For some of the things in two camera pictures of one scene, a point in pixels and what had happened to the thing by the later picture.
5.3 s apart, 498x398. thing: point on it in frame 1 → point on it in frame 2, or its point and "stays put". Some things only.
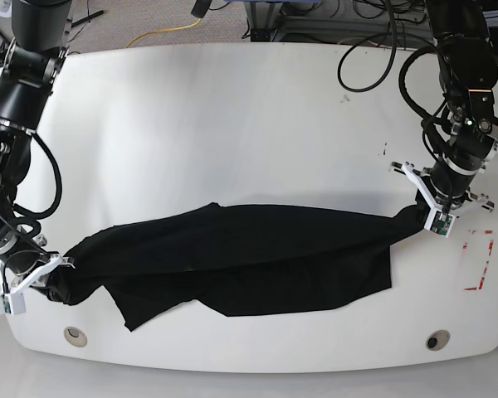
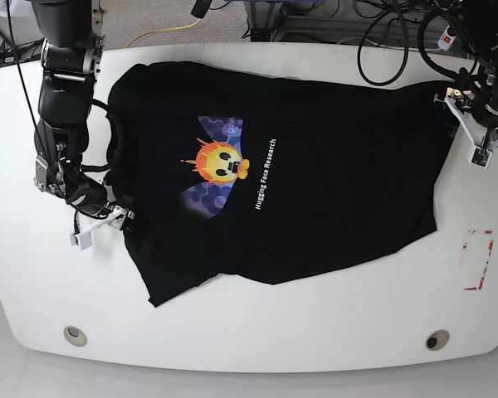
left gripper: [21, 269] → [117, 214]
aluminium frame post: [263, 17] stays put
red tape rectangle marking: [490, 251] stays put
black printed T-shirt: [214, 261] → [261, 174]
